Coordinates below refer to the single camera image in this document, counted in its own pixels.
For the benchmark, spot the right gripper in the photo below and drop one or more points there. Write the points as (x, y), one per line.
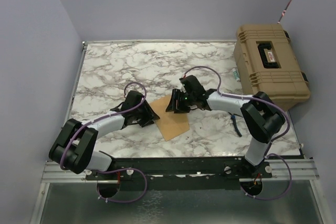
(176, 95)

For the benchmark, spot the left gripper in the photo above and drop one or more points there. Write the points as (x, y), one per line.
(149, 115)

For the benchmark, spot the brown paper envelope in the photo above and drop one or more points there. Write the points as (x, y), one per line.
(170, 125)

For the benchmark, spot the white green glue stick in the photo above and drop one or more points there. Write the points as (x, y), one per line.
(236, 74)

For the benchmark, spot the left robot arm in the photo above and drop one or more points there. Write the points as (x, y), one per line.
(73, 148)

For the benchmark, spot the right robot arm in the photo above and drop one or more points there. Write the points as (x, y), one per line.
(263, 118)

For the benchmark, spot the tan plastic tool case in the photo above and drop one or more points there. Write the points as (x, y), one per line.
(266, 62)

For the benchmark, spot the blue handled pliers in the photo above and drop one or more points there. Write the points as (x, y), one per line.
(234, 122)

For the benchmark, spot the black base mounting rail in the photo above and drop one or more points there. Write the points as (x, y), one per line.
(183, 173)

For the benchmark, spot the aluminium frame rail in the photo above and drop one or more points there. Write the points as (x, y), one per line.
(52, 173)

